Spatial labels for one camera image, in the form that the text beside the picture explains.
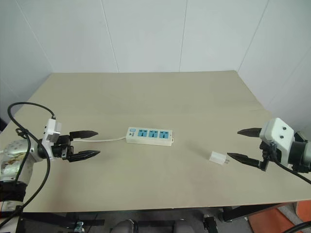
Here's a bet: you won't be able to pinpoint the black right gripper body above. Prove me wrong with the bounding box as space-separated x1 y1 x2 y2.
258 141 278 172

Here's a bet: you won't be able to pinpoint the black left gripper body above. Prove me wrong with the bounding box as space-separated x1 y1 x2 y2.
52 134 74 161

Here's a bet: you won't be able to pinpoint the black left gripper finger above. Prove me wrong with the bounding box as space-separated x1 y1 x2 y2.
66 150 101 163
69 130 99 141

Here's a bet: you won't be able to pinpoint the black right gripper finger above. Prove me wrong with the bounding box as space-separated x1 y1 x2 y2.
237 127 262 139
226 152 263 170

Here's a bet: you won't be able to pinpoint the white plug adapter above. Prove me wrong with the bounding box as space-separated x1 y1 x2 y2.
209 150 230 167

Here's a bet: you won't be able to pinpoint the white power strip blue sockets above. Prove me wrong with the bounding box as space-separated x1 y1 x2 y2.
125 126 174 148

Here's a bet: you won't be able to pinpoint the orange floor mat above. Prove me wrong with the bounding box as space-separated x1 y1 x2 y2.
248 200 311 233

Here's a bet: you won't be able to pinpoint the black flat bar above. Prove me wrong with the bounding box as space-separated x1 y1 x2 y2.
22 213 105 228

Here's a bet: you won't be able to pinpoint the dark rounded shape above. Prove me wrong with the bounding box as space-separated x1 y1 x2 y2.
111 219 138 233

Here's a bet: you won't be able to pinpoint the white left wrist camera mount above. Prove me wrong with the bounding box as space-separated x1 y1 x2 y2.
39 118 63 161

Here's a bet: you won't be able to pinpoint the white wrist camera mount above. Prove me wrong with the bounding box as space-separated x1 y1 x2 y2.
39 118 63 161
259 118 296 168

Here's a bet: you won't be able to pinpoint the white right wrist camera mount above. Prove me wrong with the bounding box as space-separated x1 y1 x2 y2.
259 118 296 168

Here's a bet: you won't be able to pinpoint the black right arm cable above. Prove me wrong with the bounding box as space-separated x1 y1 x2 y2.
269 143 311 185

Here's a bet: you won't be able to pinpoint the black table frame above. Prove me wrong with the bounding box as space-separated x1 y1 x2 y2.
221 202 294 223

